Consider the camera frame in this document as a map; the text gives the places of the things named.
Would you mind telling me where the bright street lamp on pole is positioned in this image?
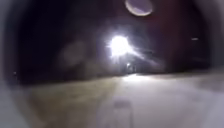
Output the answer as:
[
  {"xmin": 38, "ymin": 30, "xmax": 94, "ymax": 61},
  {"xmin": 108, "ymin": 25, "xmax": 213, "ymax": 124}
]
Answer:
[{"xmin": 107, "ymin": 34, "xmax": 134, "ymax": 76}]

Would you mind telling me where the dim grass strip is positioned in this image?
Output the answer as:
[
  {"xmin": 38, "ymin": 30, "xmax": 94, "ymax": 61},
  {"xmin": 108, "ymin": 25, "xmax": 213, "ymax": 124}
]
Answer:
[{"xmin": 24, "ymin": 77, "xmax": 119, "ymax": 128}]

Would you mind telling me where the pale concrete path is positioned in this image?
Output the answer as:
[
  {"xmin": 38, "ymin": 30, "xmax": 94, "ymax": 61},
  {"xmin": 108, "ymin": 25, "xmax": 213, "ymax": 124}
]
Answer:
[{"xmin": 94, "ymin": 73, "xmax": 224, "ymax": 128}]

